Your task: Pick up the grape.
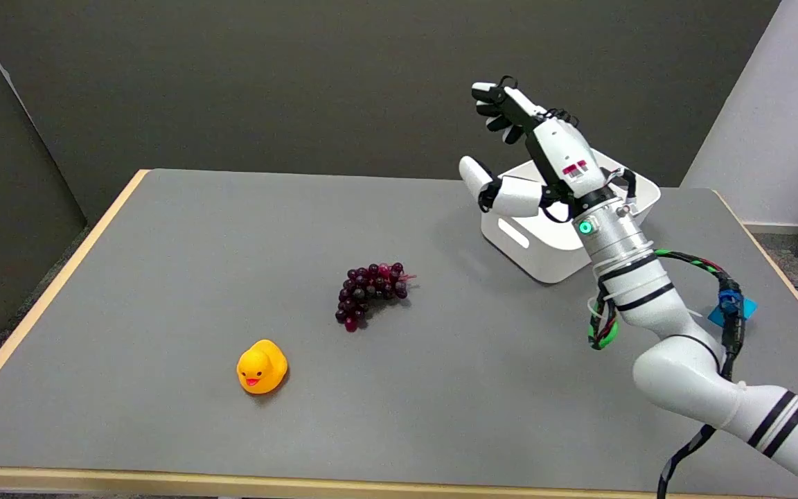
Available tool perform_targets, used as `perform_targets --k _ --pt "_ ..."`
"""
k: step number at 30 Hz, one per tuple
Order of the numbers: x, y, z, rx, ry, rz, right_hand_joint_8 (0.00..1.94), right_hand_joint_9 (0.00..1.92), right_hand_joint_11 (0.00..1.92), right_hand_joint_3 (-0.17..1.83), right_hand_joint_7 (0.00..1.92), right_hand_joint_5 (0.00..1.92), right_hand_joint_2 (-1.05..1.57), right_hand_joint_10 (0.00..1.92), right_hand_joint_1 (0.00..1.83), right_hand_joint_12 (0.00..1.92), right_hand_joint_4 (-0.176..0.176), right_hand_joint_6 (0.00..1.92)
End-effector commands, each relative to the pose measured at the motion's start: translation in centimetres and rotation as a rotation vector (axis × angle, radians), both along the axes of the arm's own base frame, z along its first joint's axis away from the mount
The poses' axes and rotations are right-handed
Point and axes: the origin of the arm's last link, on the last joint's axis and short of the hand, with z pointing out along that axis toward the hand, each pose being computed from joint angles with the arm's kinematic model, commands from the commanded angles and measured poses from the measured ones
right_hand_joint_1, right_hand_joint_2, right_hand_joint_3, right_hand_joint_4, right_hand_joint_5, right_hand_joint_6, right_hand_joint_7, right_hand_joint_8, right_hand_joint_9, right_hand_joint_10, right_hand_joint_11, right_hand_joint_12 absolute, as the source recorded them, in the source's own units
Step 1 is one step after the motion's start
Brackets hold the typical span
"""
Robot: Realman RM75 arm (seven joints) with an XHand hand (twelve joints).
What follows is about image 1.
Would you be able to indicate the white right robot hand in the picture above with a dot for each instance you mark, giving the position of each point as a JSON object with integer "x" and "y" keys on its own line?
{"x": 564, "y": 156}

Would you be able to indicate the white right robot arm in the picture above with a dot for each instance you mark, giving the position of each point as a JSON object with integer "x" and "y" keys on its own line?
{"x": 676, "y": 346}

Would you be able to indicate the dark purple grape bunch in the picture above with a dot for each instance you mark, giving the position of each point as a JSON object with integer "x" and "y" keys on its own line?
{"x": 370, "y": 291}

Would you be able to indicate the white plastic basket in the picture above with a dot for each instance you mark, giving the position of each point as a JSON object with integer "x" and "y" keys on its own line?
{"x": 544, "y": 239}

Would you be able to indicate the blue tape piece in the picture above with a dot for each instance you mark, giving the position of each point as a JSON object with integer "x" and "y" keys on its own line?
{"x": 742, "y": 312}

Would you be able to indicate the yellow rubber duck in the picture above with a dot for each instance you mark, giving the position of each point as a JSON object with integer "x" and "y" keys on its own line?
{"x": 261, "y": 368}

